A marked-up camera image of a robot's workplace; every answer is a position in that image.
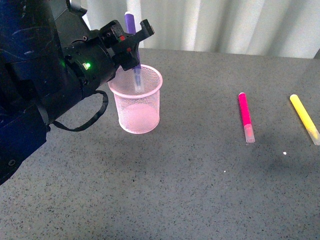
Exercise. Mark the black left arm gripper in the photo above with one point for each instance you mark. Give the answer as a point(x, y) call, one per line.
point(90, 57)

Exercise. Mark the purple pen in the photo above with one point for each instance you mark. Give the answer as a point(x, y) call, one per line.
point(131, 29)

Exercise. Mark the pink pen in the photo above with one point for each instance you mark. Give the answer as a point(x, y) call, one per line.
point(246, 118)

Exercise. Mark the dark blue left robot arm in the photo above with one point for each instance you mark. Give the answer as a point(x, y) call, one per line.
point(50, 61)

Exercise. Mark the pink mesh cup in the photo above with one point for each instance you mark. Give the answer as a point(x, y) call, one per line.
point(138, 112)

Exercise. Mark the white curtain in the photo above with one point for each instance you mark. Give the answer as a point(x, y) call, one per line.
point(282, 28)

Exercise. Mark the yellow pen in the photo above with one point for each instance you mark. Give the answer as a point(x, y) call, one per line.
point(305, 119)

